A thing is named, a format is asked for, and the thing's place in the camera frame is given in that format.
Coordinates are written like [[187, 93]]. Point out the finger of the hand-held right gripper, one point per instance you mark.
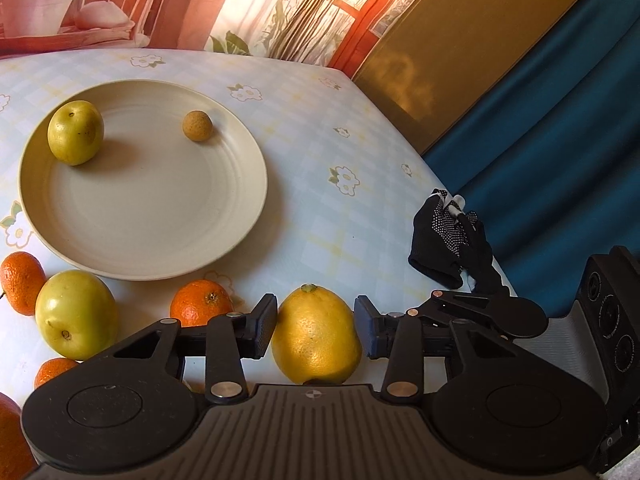
[[465, 302]]

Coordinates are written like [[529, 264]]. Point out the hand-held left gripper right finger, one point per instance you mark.
[[364, 327]]

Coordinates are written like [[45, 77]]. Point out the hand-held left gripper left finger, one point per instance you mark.
[[262, 327]]

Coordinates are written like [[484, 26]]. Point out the yellow lemon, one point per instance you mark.
[[315, 335]]

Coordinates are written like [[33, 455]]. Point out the tangerine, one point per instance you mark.
[[52, 371], [197, 305], [20, 282]]

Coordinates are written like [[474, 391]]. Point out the cream round plate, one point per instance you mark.
[[150, 200]]

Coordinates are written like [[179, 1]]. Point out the green apple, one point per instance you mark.
[[75, 132], [75, 310]]

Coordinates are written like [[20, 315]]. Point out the red apple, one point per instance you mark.
[[12, 430]]

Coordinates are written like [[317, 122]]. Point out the black dotted glove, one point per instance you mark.
[[440, 240]]

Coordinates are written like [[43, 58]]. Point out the blue curtain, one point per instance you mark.
[[550, 160]]

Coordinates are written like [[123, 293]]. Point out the small brown fruit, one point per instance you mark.
[[198, 126]]

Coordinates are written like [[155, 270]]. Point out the gold panel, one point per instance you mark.
[[450, 60]]

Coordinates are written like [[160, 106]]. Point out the printed wall tapestry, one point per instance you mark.
[[200, 10]]

